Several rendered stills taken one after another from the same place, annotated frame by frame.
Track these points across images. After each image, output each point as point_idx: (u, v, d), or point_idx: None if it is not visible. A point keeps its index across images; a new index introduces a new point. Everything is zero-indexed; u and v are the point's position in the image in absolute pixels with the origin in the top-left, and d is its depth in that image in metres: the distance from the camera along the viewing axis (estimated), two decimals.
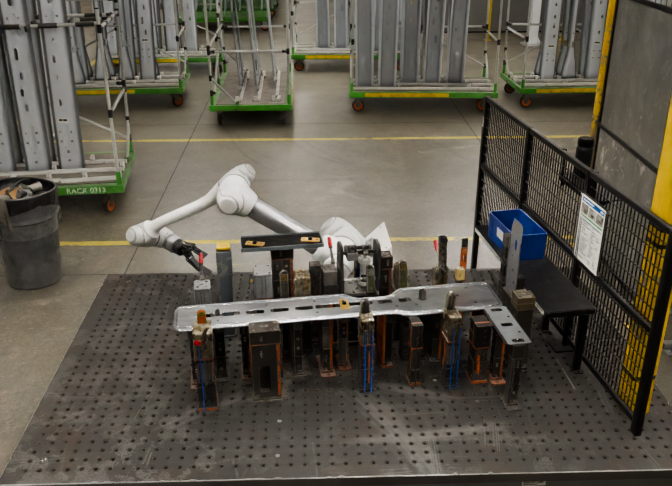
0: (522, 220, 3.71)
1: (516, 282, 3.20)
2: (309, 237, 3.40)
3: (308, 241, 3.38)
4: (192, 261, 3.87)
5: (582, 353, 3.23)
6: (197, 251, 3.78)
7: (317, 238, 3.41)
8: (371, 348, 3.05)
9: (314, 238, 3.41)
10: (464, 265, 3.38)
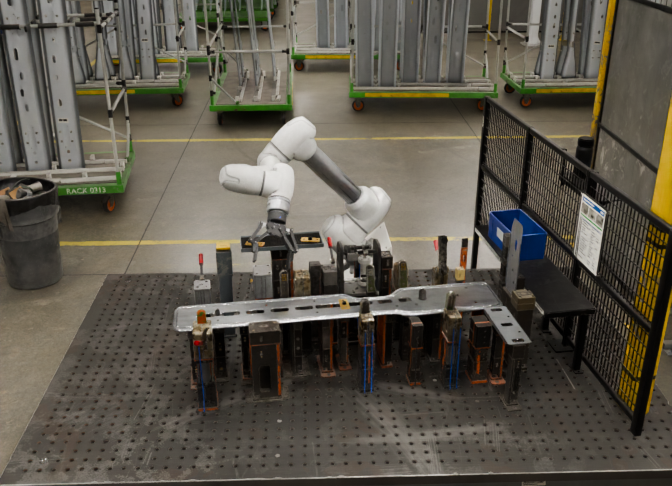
0: (522, 220, 3.71)
1: (516, 282, 3.20)
2: (309, 237, 3.40)
3: (308, 241, 3.38)
4: (265, 235, 2.89)
5: (582, 353, 3.23)
6: (288, 254, 2.92)
7: (317, 238, 3.41)
8: (371, 348, 3.05)
9: (314, 238, 3.41)
10: (464, 265, 3.38)
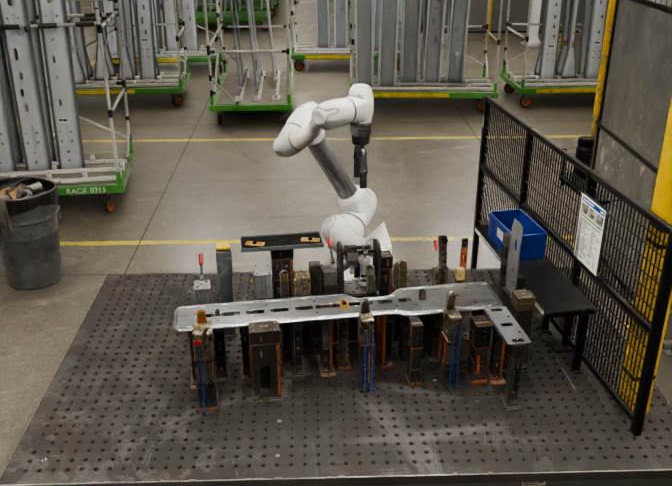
0: (522, 220, 3.71)
1: (516, 282, 3.20)
2: (309, 237, 3.40)
3: (308, 241, 3.38)
4: None
5: (582, 353, 3.23)
6: (357, 164, 3.28)
7: (317, 238, 3.41)
8: (371, 348, 3.05)
9: (314, 238, 3.41)
10: (464, 265, 3.38)
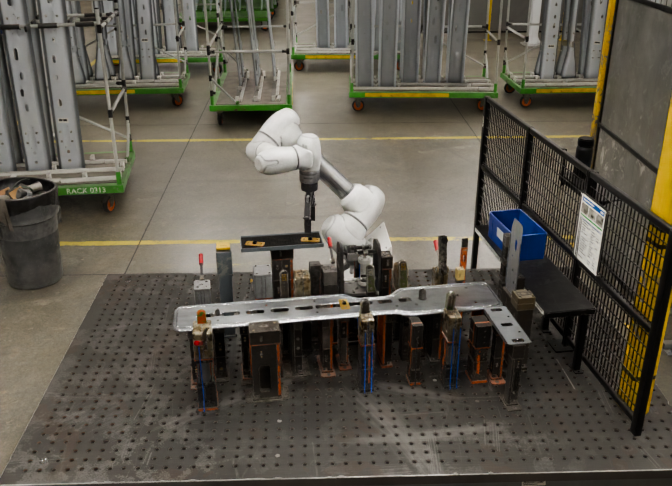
0: (522, 220, 3.71)
1: (516, 282, 3.20)
2: (309, 237, 3.40)
3: (308, 241, 3.38)
4: (310, 207, 3.29)
5: (582, 353, 3.23)
6: (311, 208, 3.40)
7: (317, 238, 3.41)
8: (371, 348, 3.05)
9: (314, 238, 3.41)
10: (464, 265, 3.38)
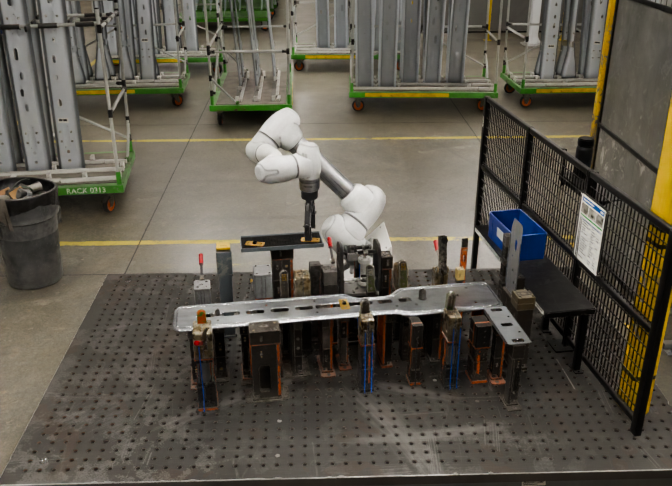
0: (522, 220, 3.71)
1: (516, 282, 3.20)
2: None
3: (308, 241, 3.38)
4: (310, 215, 3.31)
5: (582, 353, 3.23)
6: (311, 216, 3.42)
7: (317, 238, 3.41)
8: (371, 348, 3.05)
9: (314, 238, 3.41)
10: (464, 265, 3.38)
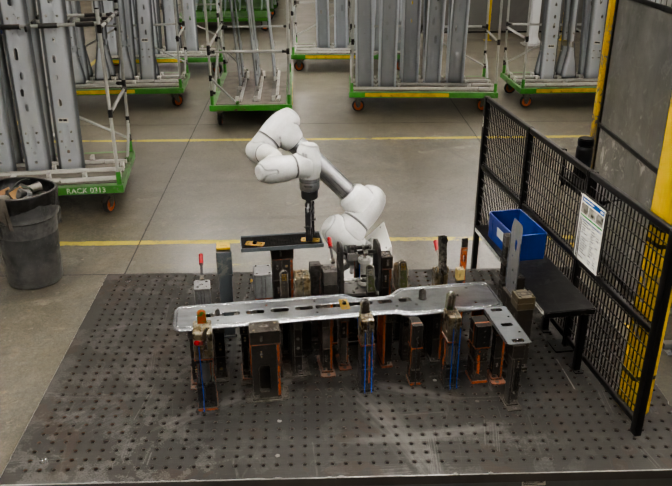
0: (522, 220, 3.71)
1: (516, 282, 3.20)
2: None
3: (308, 241, 3.38)
4: (311, 215, 3.32)
5: (582, 353, 3.23)
6: (311, 222, 3.40)
7: (317, 238, 3.41)
8: (371, 348, 3.05)
9: (314, 238, 3.41)
10: (464, 265, 3.38)
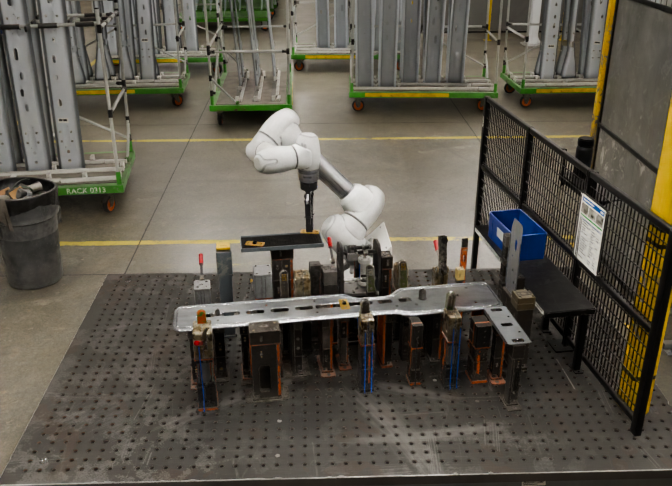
0: (522, 220, 3.71)
1: (516, 282, 3.20)
2: None
3: (308, 233, 3.36)
4: (311, 205, 3.32)
5: (582, 353, 3.23)
6: None
7: (317, 230, 3.39)
8: (371, 348, 3.05)
9: (314, 230, 3.39)
10: (464, 265, 3.38)
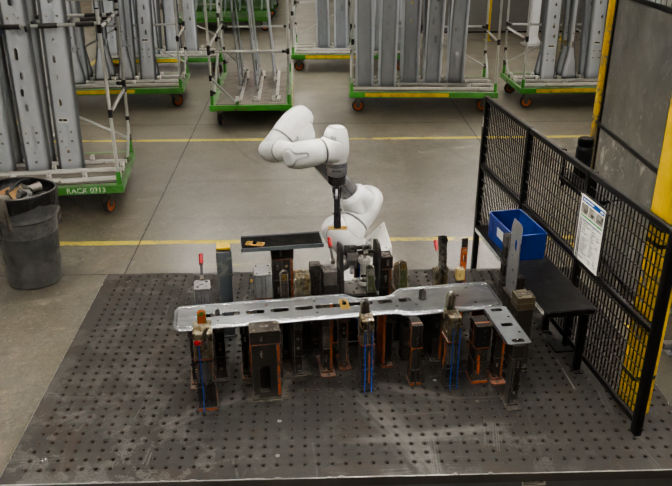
0: (522, 220, 3.71)
1: (516, 282, 3.20)
2: None
3: (336, 229, 3.25)
4: None
5: (582, 353, 3.23)
6: None
7: (344, 226, 3.27)
8: (371, 348, 3.05)
9: (341, 226, 3.27)
10: (464, 265, 3.38)
